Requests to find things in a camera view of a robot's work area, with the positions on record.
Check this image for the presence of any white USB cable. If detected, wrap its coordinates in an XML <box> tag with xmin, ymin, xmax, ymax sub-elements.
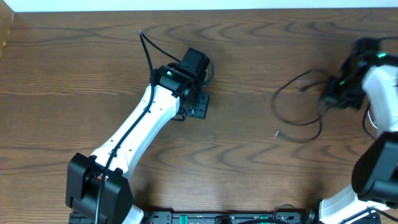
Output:
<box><xmin>366</xmin><ymin>108</ymin><xmax>379</xmax><ymax>131</ymax></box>

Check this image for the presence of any black USB cable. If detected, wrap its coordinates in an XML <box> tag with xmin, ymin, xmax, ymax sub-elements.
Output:
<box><xmin>270</xmin><ymin>68</ymin><xmax>332</xmax><ymax>144</ymax></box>

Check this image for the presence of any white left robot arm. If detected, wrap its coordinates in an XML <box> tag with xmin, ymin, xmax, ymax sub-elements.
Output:
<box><xmin>65</xmin><ymin>48</ymin><xmax>214</xmax><ymax>224</ymax></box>

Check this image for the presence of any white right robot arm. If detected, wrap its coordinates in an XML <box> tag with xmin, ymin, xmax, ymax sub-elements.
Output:
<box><xmin>318</xmin><ymin>37</ymin><xmax>397</xmax><ymax>223</ymax></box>

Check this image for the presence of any brown wooden side panel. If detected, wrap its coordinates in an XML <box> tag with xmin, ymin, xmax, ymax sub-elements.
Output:
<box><xmin>0</xmin><ymin>0</ymin><xmax>15</xmax><ymax>56</ymax></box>

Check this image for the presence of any black left camera cable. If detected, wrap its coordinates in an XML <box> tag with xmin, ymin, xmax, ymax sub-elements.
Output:
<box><xmin>95</xmin><ymin>29</ymin><xmax>183</xmax><ymax>224</ymax></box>

